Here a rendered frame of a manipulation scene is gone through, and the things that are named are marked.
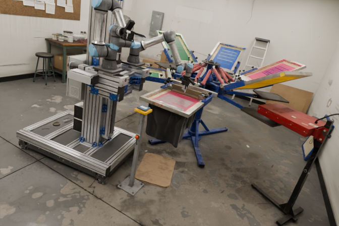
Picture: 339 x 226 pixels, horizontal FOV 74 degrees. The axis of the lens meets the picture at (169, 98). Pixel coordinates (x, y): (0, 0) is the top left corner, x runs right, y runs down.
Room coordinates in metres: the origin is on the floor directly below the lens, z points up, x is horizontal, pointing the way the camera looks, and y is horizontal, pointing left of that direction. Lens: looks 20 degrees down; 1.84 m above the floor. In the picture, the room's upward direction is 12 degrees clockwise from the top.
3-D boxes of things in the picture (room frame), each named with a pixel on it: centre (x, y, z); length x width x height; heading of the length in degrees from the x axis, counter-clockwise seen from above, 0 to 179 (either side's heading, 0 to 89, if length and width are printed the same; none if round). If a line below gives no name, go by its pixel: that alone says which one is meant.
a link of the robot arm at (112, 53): (2.15, 0.65, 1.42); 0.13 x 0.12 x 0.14; 138
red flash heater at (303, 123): (2.34, -1.37, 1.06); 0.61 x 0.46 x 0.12; 37
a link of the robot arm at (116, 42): (1.89, 0.52, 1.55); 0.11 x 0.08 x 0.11; 138
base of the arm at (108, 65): (2.16, 0.65, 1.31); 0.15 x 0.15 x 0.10
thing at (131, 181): (2.03, 0.23, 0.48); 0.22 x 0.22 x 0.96; 67
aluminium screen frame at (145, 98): (2.50, -0.10, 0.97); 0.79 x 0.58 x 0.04; 157
